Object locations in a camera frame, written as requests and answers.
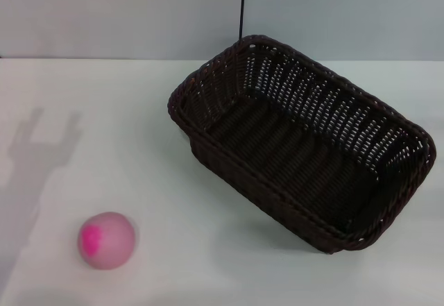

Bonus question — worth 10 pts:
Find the black vertical wall strip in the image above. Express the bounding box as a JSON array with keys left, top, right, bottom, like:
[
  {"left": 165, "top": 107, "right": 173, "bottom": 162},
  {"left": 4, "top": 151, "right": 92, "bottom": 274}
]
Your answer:
[{"left": 237, "top": 0, "right": 247, "bottom": 40}]

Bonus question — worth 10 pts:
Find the dark brown woven basket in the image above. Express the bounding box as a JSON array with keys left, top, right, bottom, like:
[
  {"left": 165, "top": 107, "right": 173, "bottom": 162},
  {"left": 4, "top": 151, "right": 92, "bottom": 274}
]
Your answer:
[{"left": 167, "top": 34, "right": 437, "bottom": 254}]

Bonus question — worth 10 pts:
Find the pink ball with magenta spot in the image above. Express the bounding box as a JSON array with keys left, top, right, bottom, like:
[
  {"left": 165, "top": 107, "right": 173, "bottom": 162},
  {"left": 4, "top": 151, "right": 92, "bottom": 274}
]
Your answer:
[{"left": 77, "top": 211, "right": 137, "bottom": 271}]

